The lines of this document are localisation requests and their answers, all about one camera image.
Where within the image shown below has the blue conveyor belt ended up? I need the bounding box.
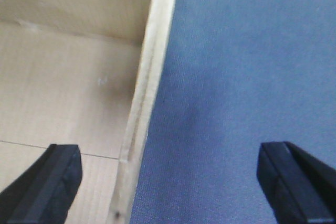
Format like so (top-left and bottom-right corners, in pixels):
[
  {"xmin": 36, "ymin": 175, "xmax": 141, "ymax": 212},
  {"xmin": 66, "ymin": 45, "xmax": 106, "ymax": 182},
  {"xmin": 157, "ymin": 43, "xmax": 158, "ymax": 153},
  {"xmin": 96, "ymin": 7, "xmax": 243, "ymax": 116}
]
[{"xmin": 131, "ymin": 0, "xmax": 335, "ymax": 223}]

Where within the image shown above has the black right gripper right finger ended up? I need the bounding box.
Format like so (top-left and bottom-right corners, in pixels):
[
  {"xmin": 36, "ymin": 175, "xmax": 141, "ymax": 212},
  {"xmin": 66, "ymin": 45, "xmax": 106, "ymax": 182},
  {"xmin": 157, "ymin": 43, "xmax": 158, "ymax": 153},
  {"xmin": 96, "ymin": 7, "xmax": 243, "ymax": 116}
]
[{"xmin": 257, "ymin": 142, "xmax": 335, "ymax": 223}]

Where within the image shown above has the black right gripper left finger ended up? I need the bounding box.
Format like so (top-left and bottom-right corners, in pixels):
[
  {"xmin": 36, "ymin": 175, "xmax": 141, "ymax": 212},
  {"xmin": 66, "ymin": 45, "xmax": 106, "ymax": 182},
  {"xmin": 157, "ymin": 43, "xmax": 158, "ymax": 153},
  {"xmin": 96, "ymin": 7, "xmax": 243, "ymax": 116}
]
[{"xmin": 1, "ymin": 144, "xmax": 82, "ymax": 223}]

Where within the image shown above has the brown cardboard carton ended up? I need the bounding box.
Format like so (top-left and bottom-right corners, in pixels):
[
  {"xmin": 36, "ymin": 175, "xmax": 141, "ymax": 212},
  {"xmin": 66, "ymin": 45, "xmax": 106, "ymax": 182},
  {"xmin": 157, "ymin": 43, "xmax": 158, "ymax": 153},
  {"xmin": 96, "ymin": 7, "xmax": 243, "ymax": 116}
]
[{"xmin": 1, "ymin": 0, "xmax": 175, "ymax": 223}]

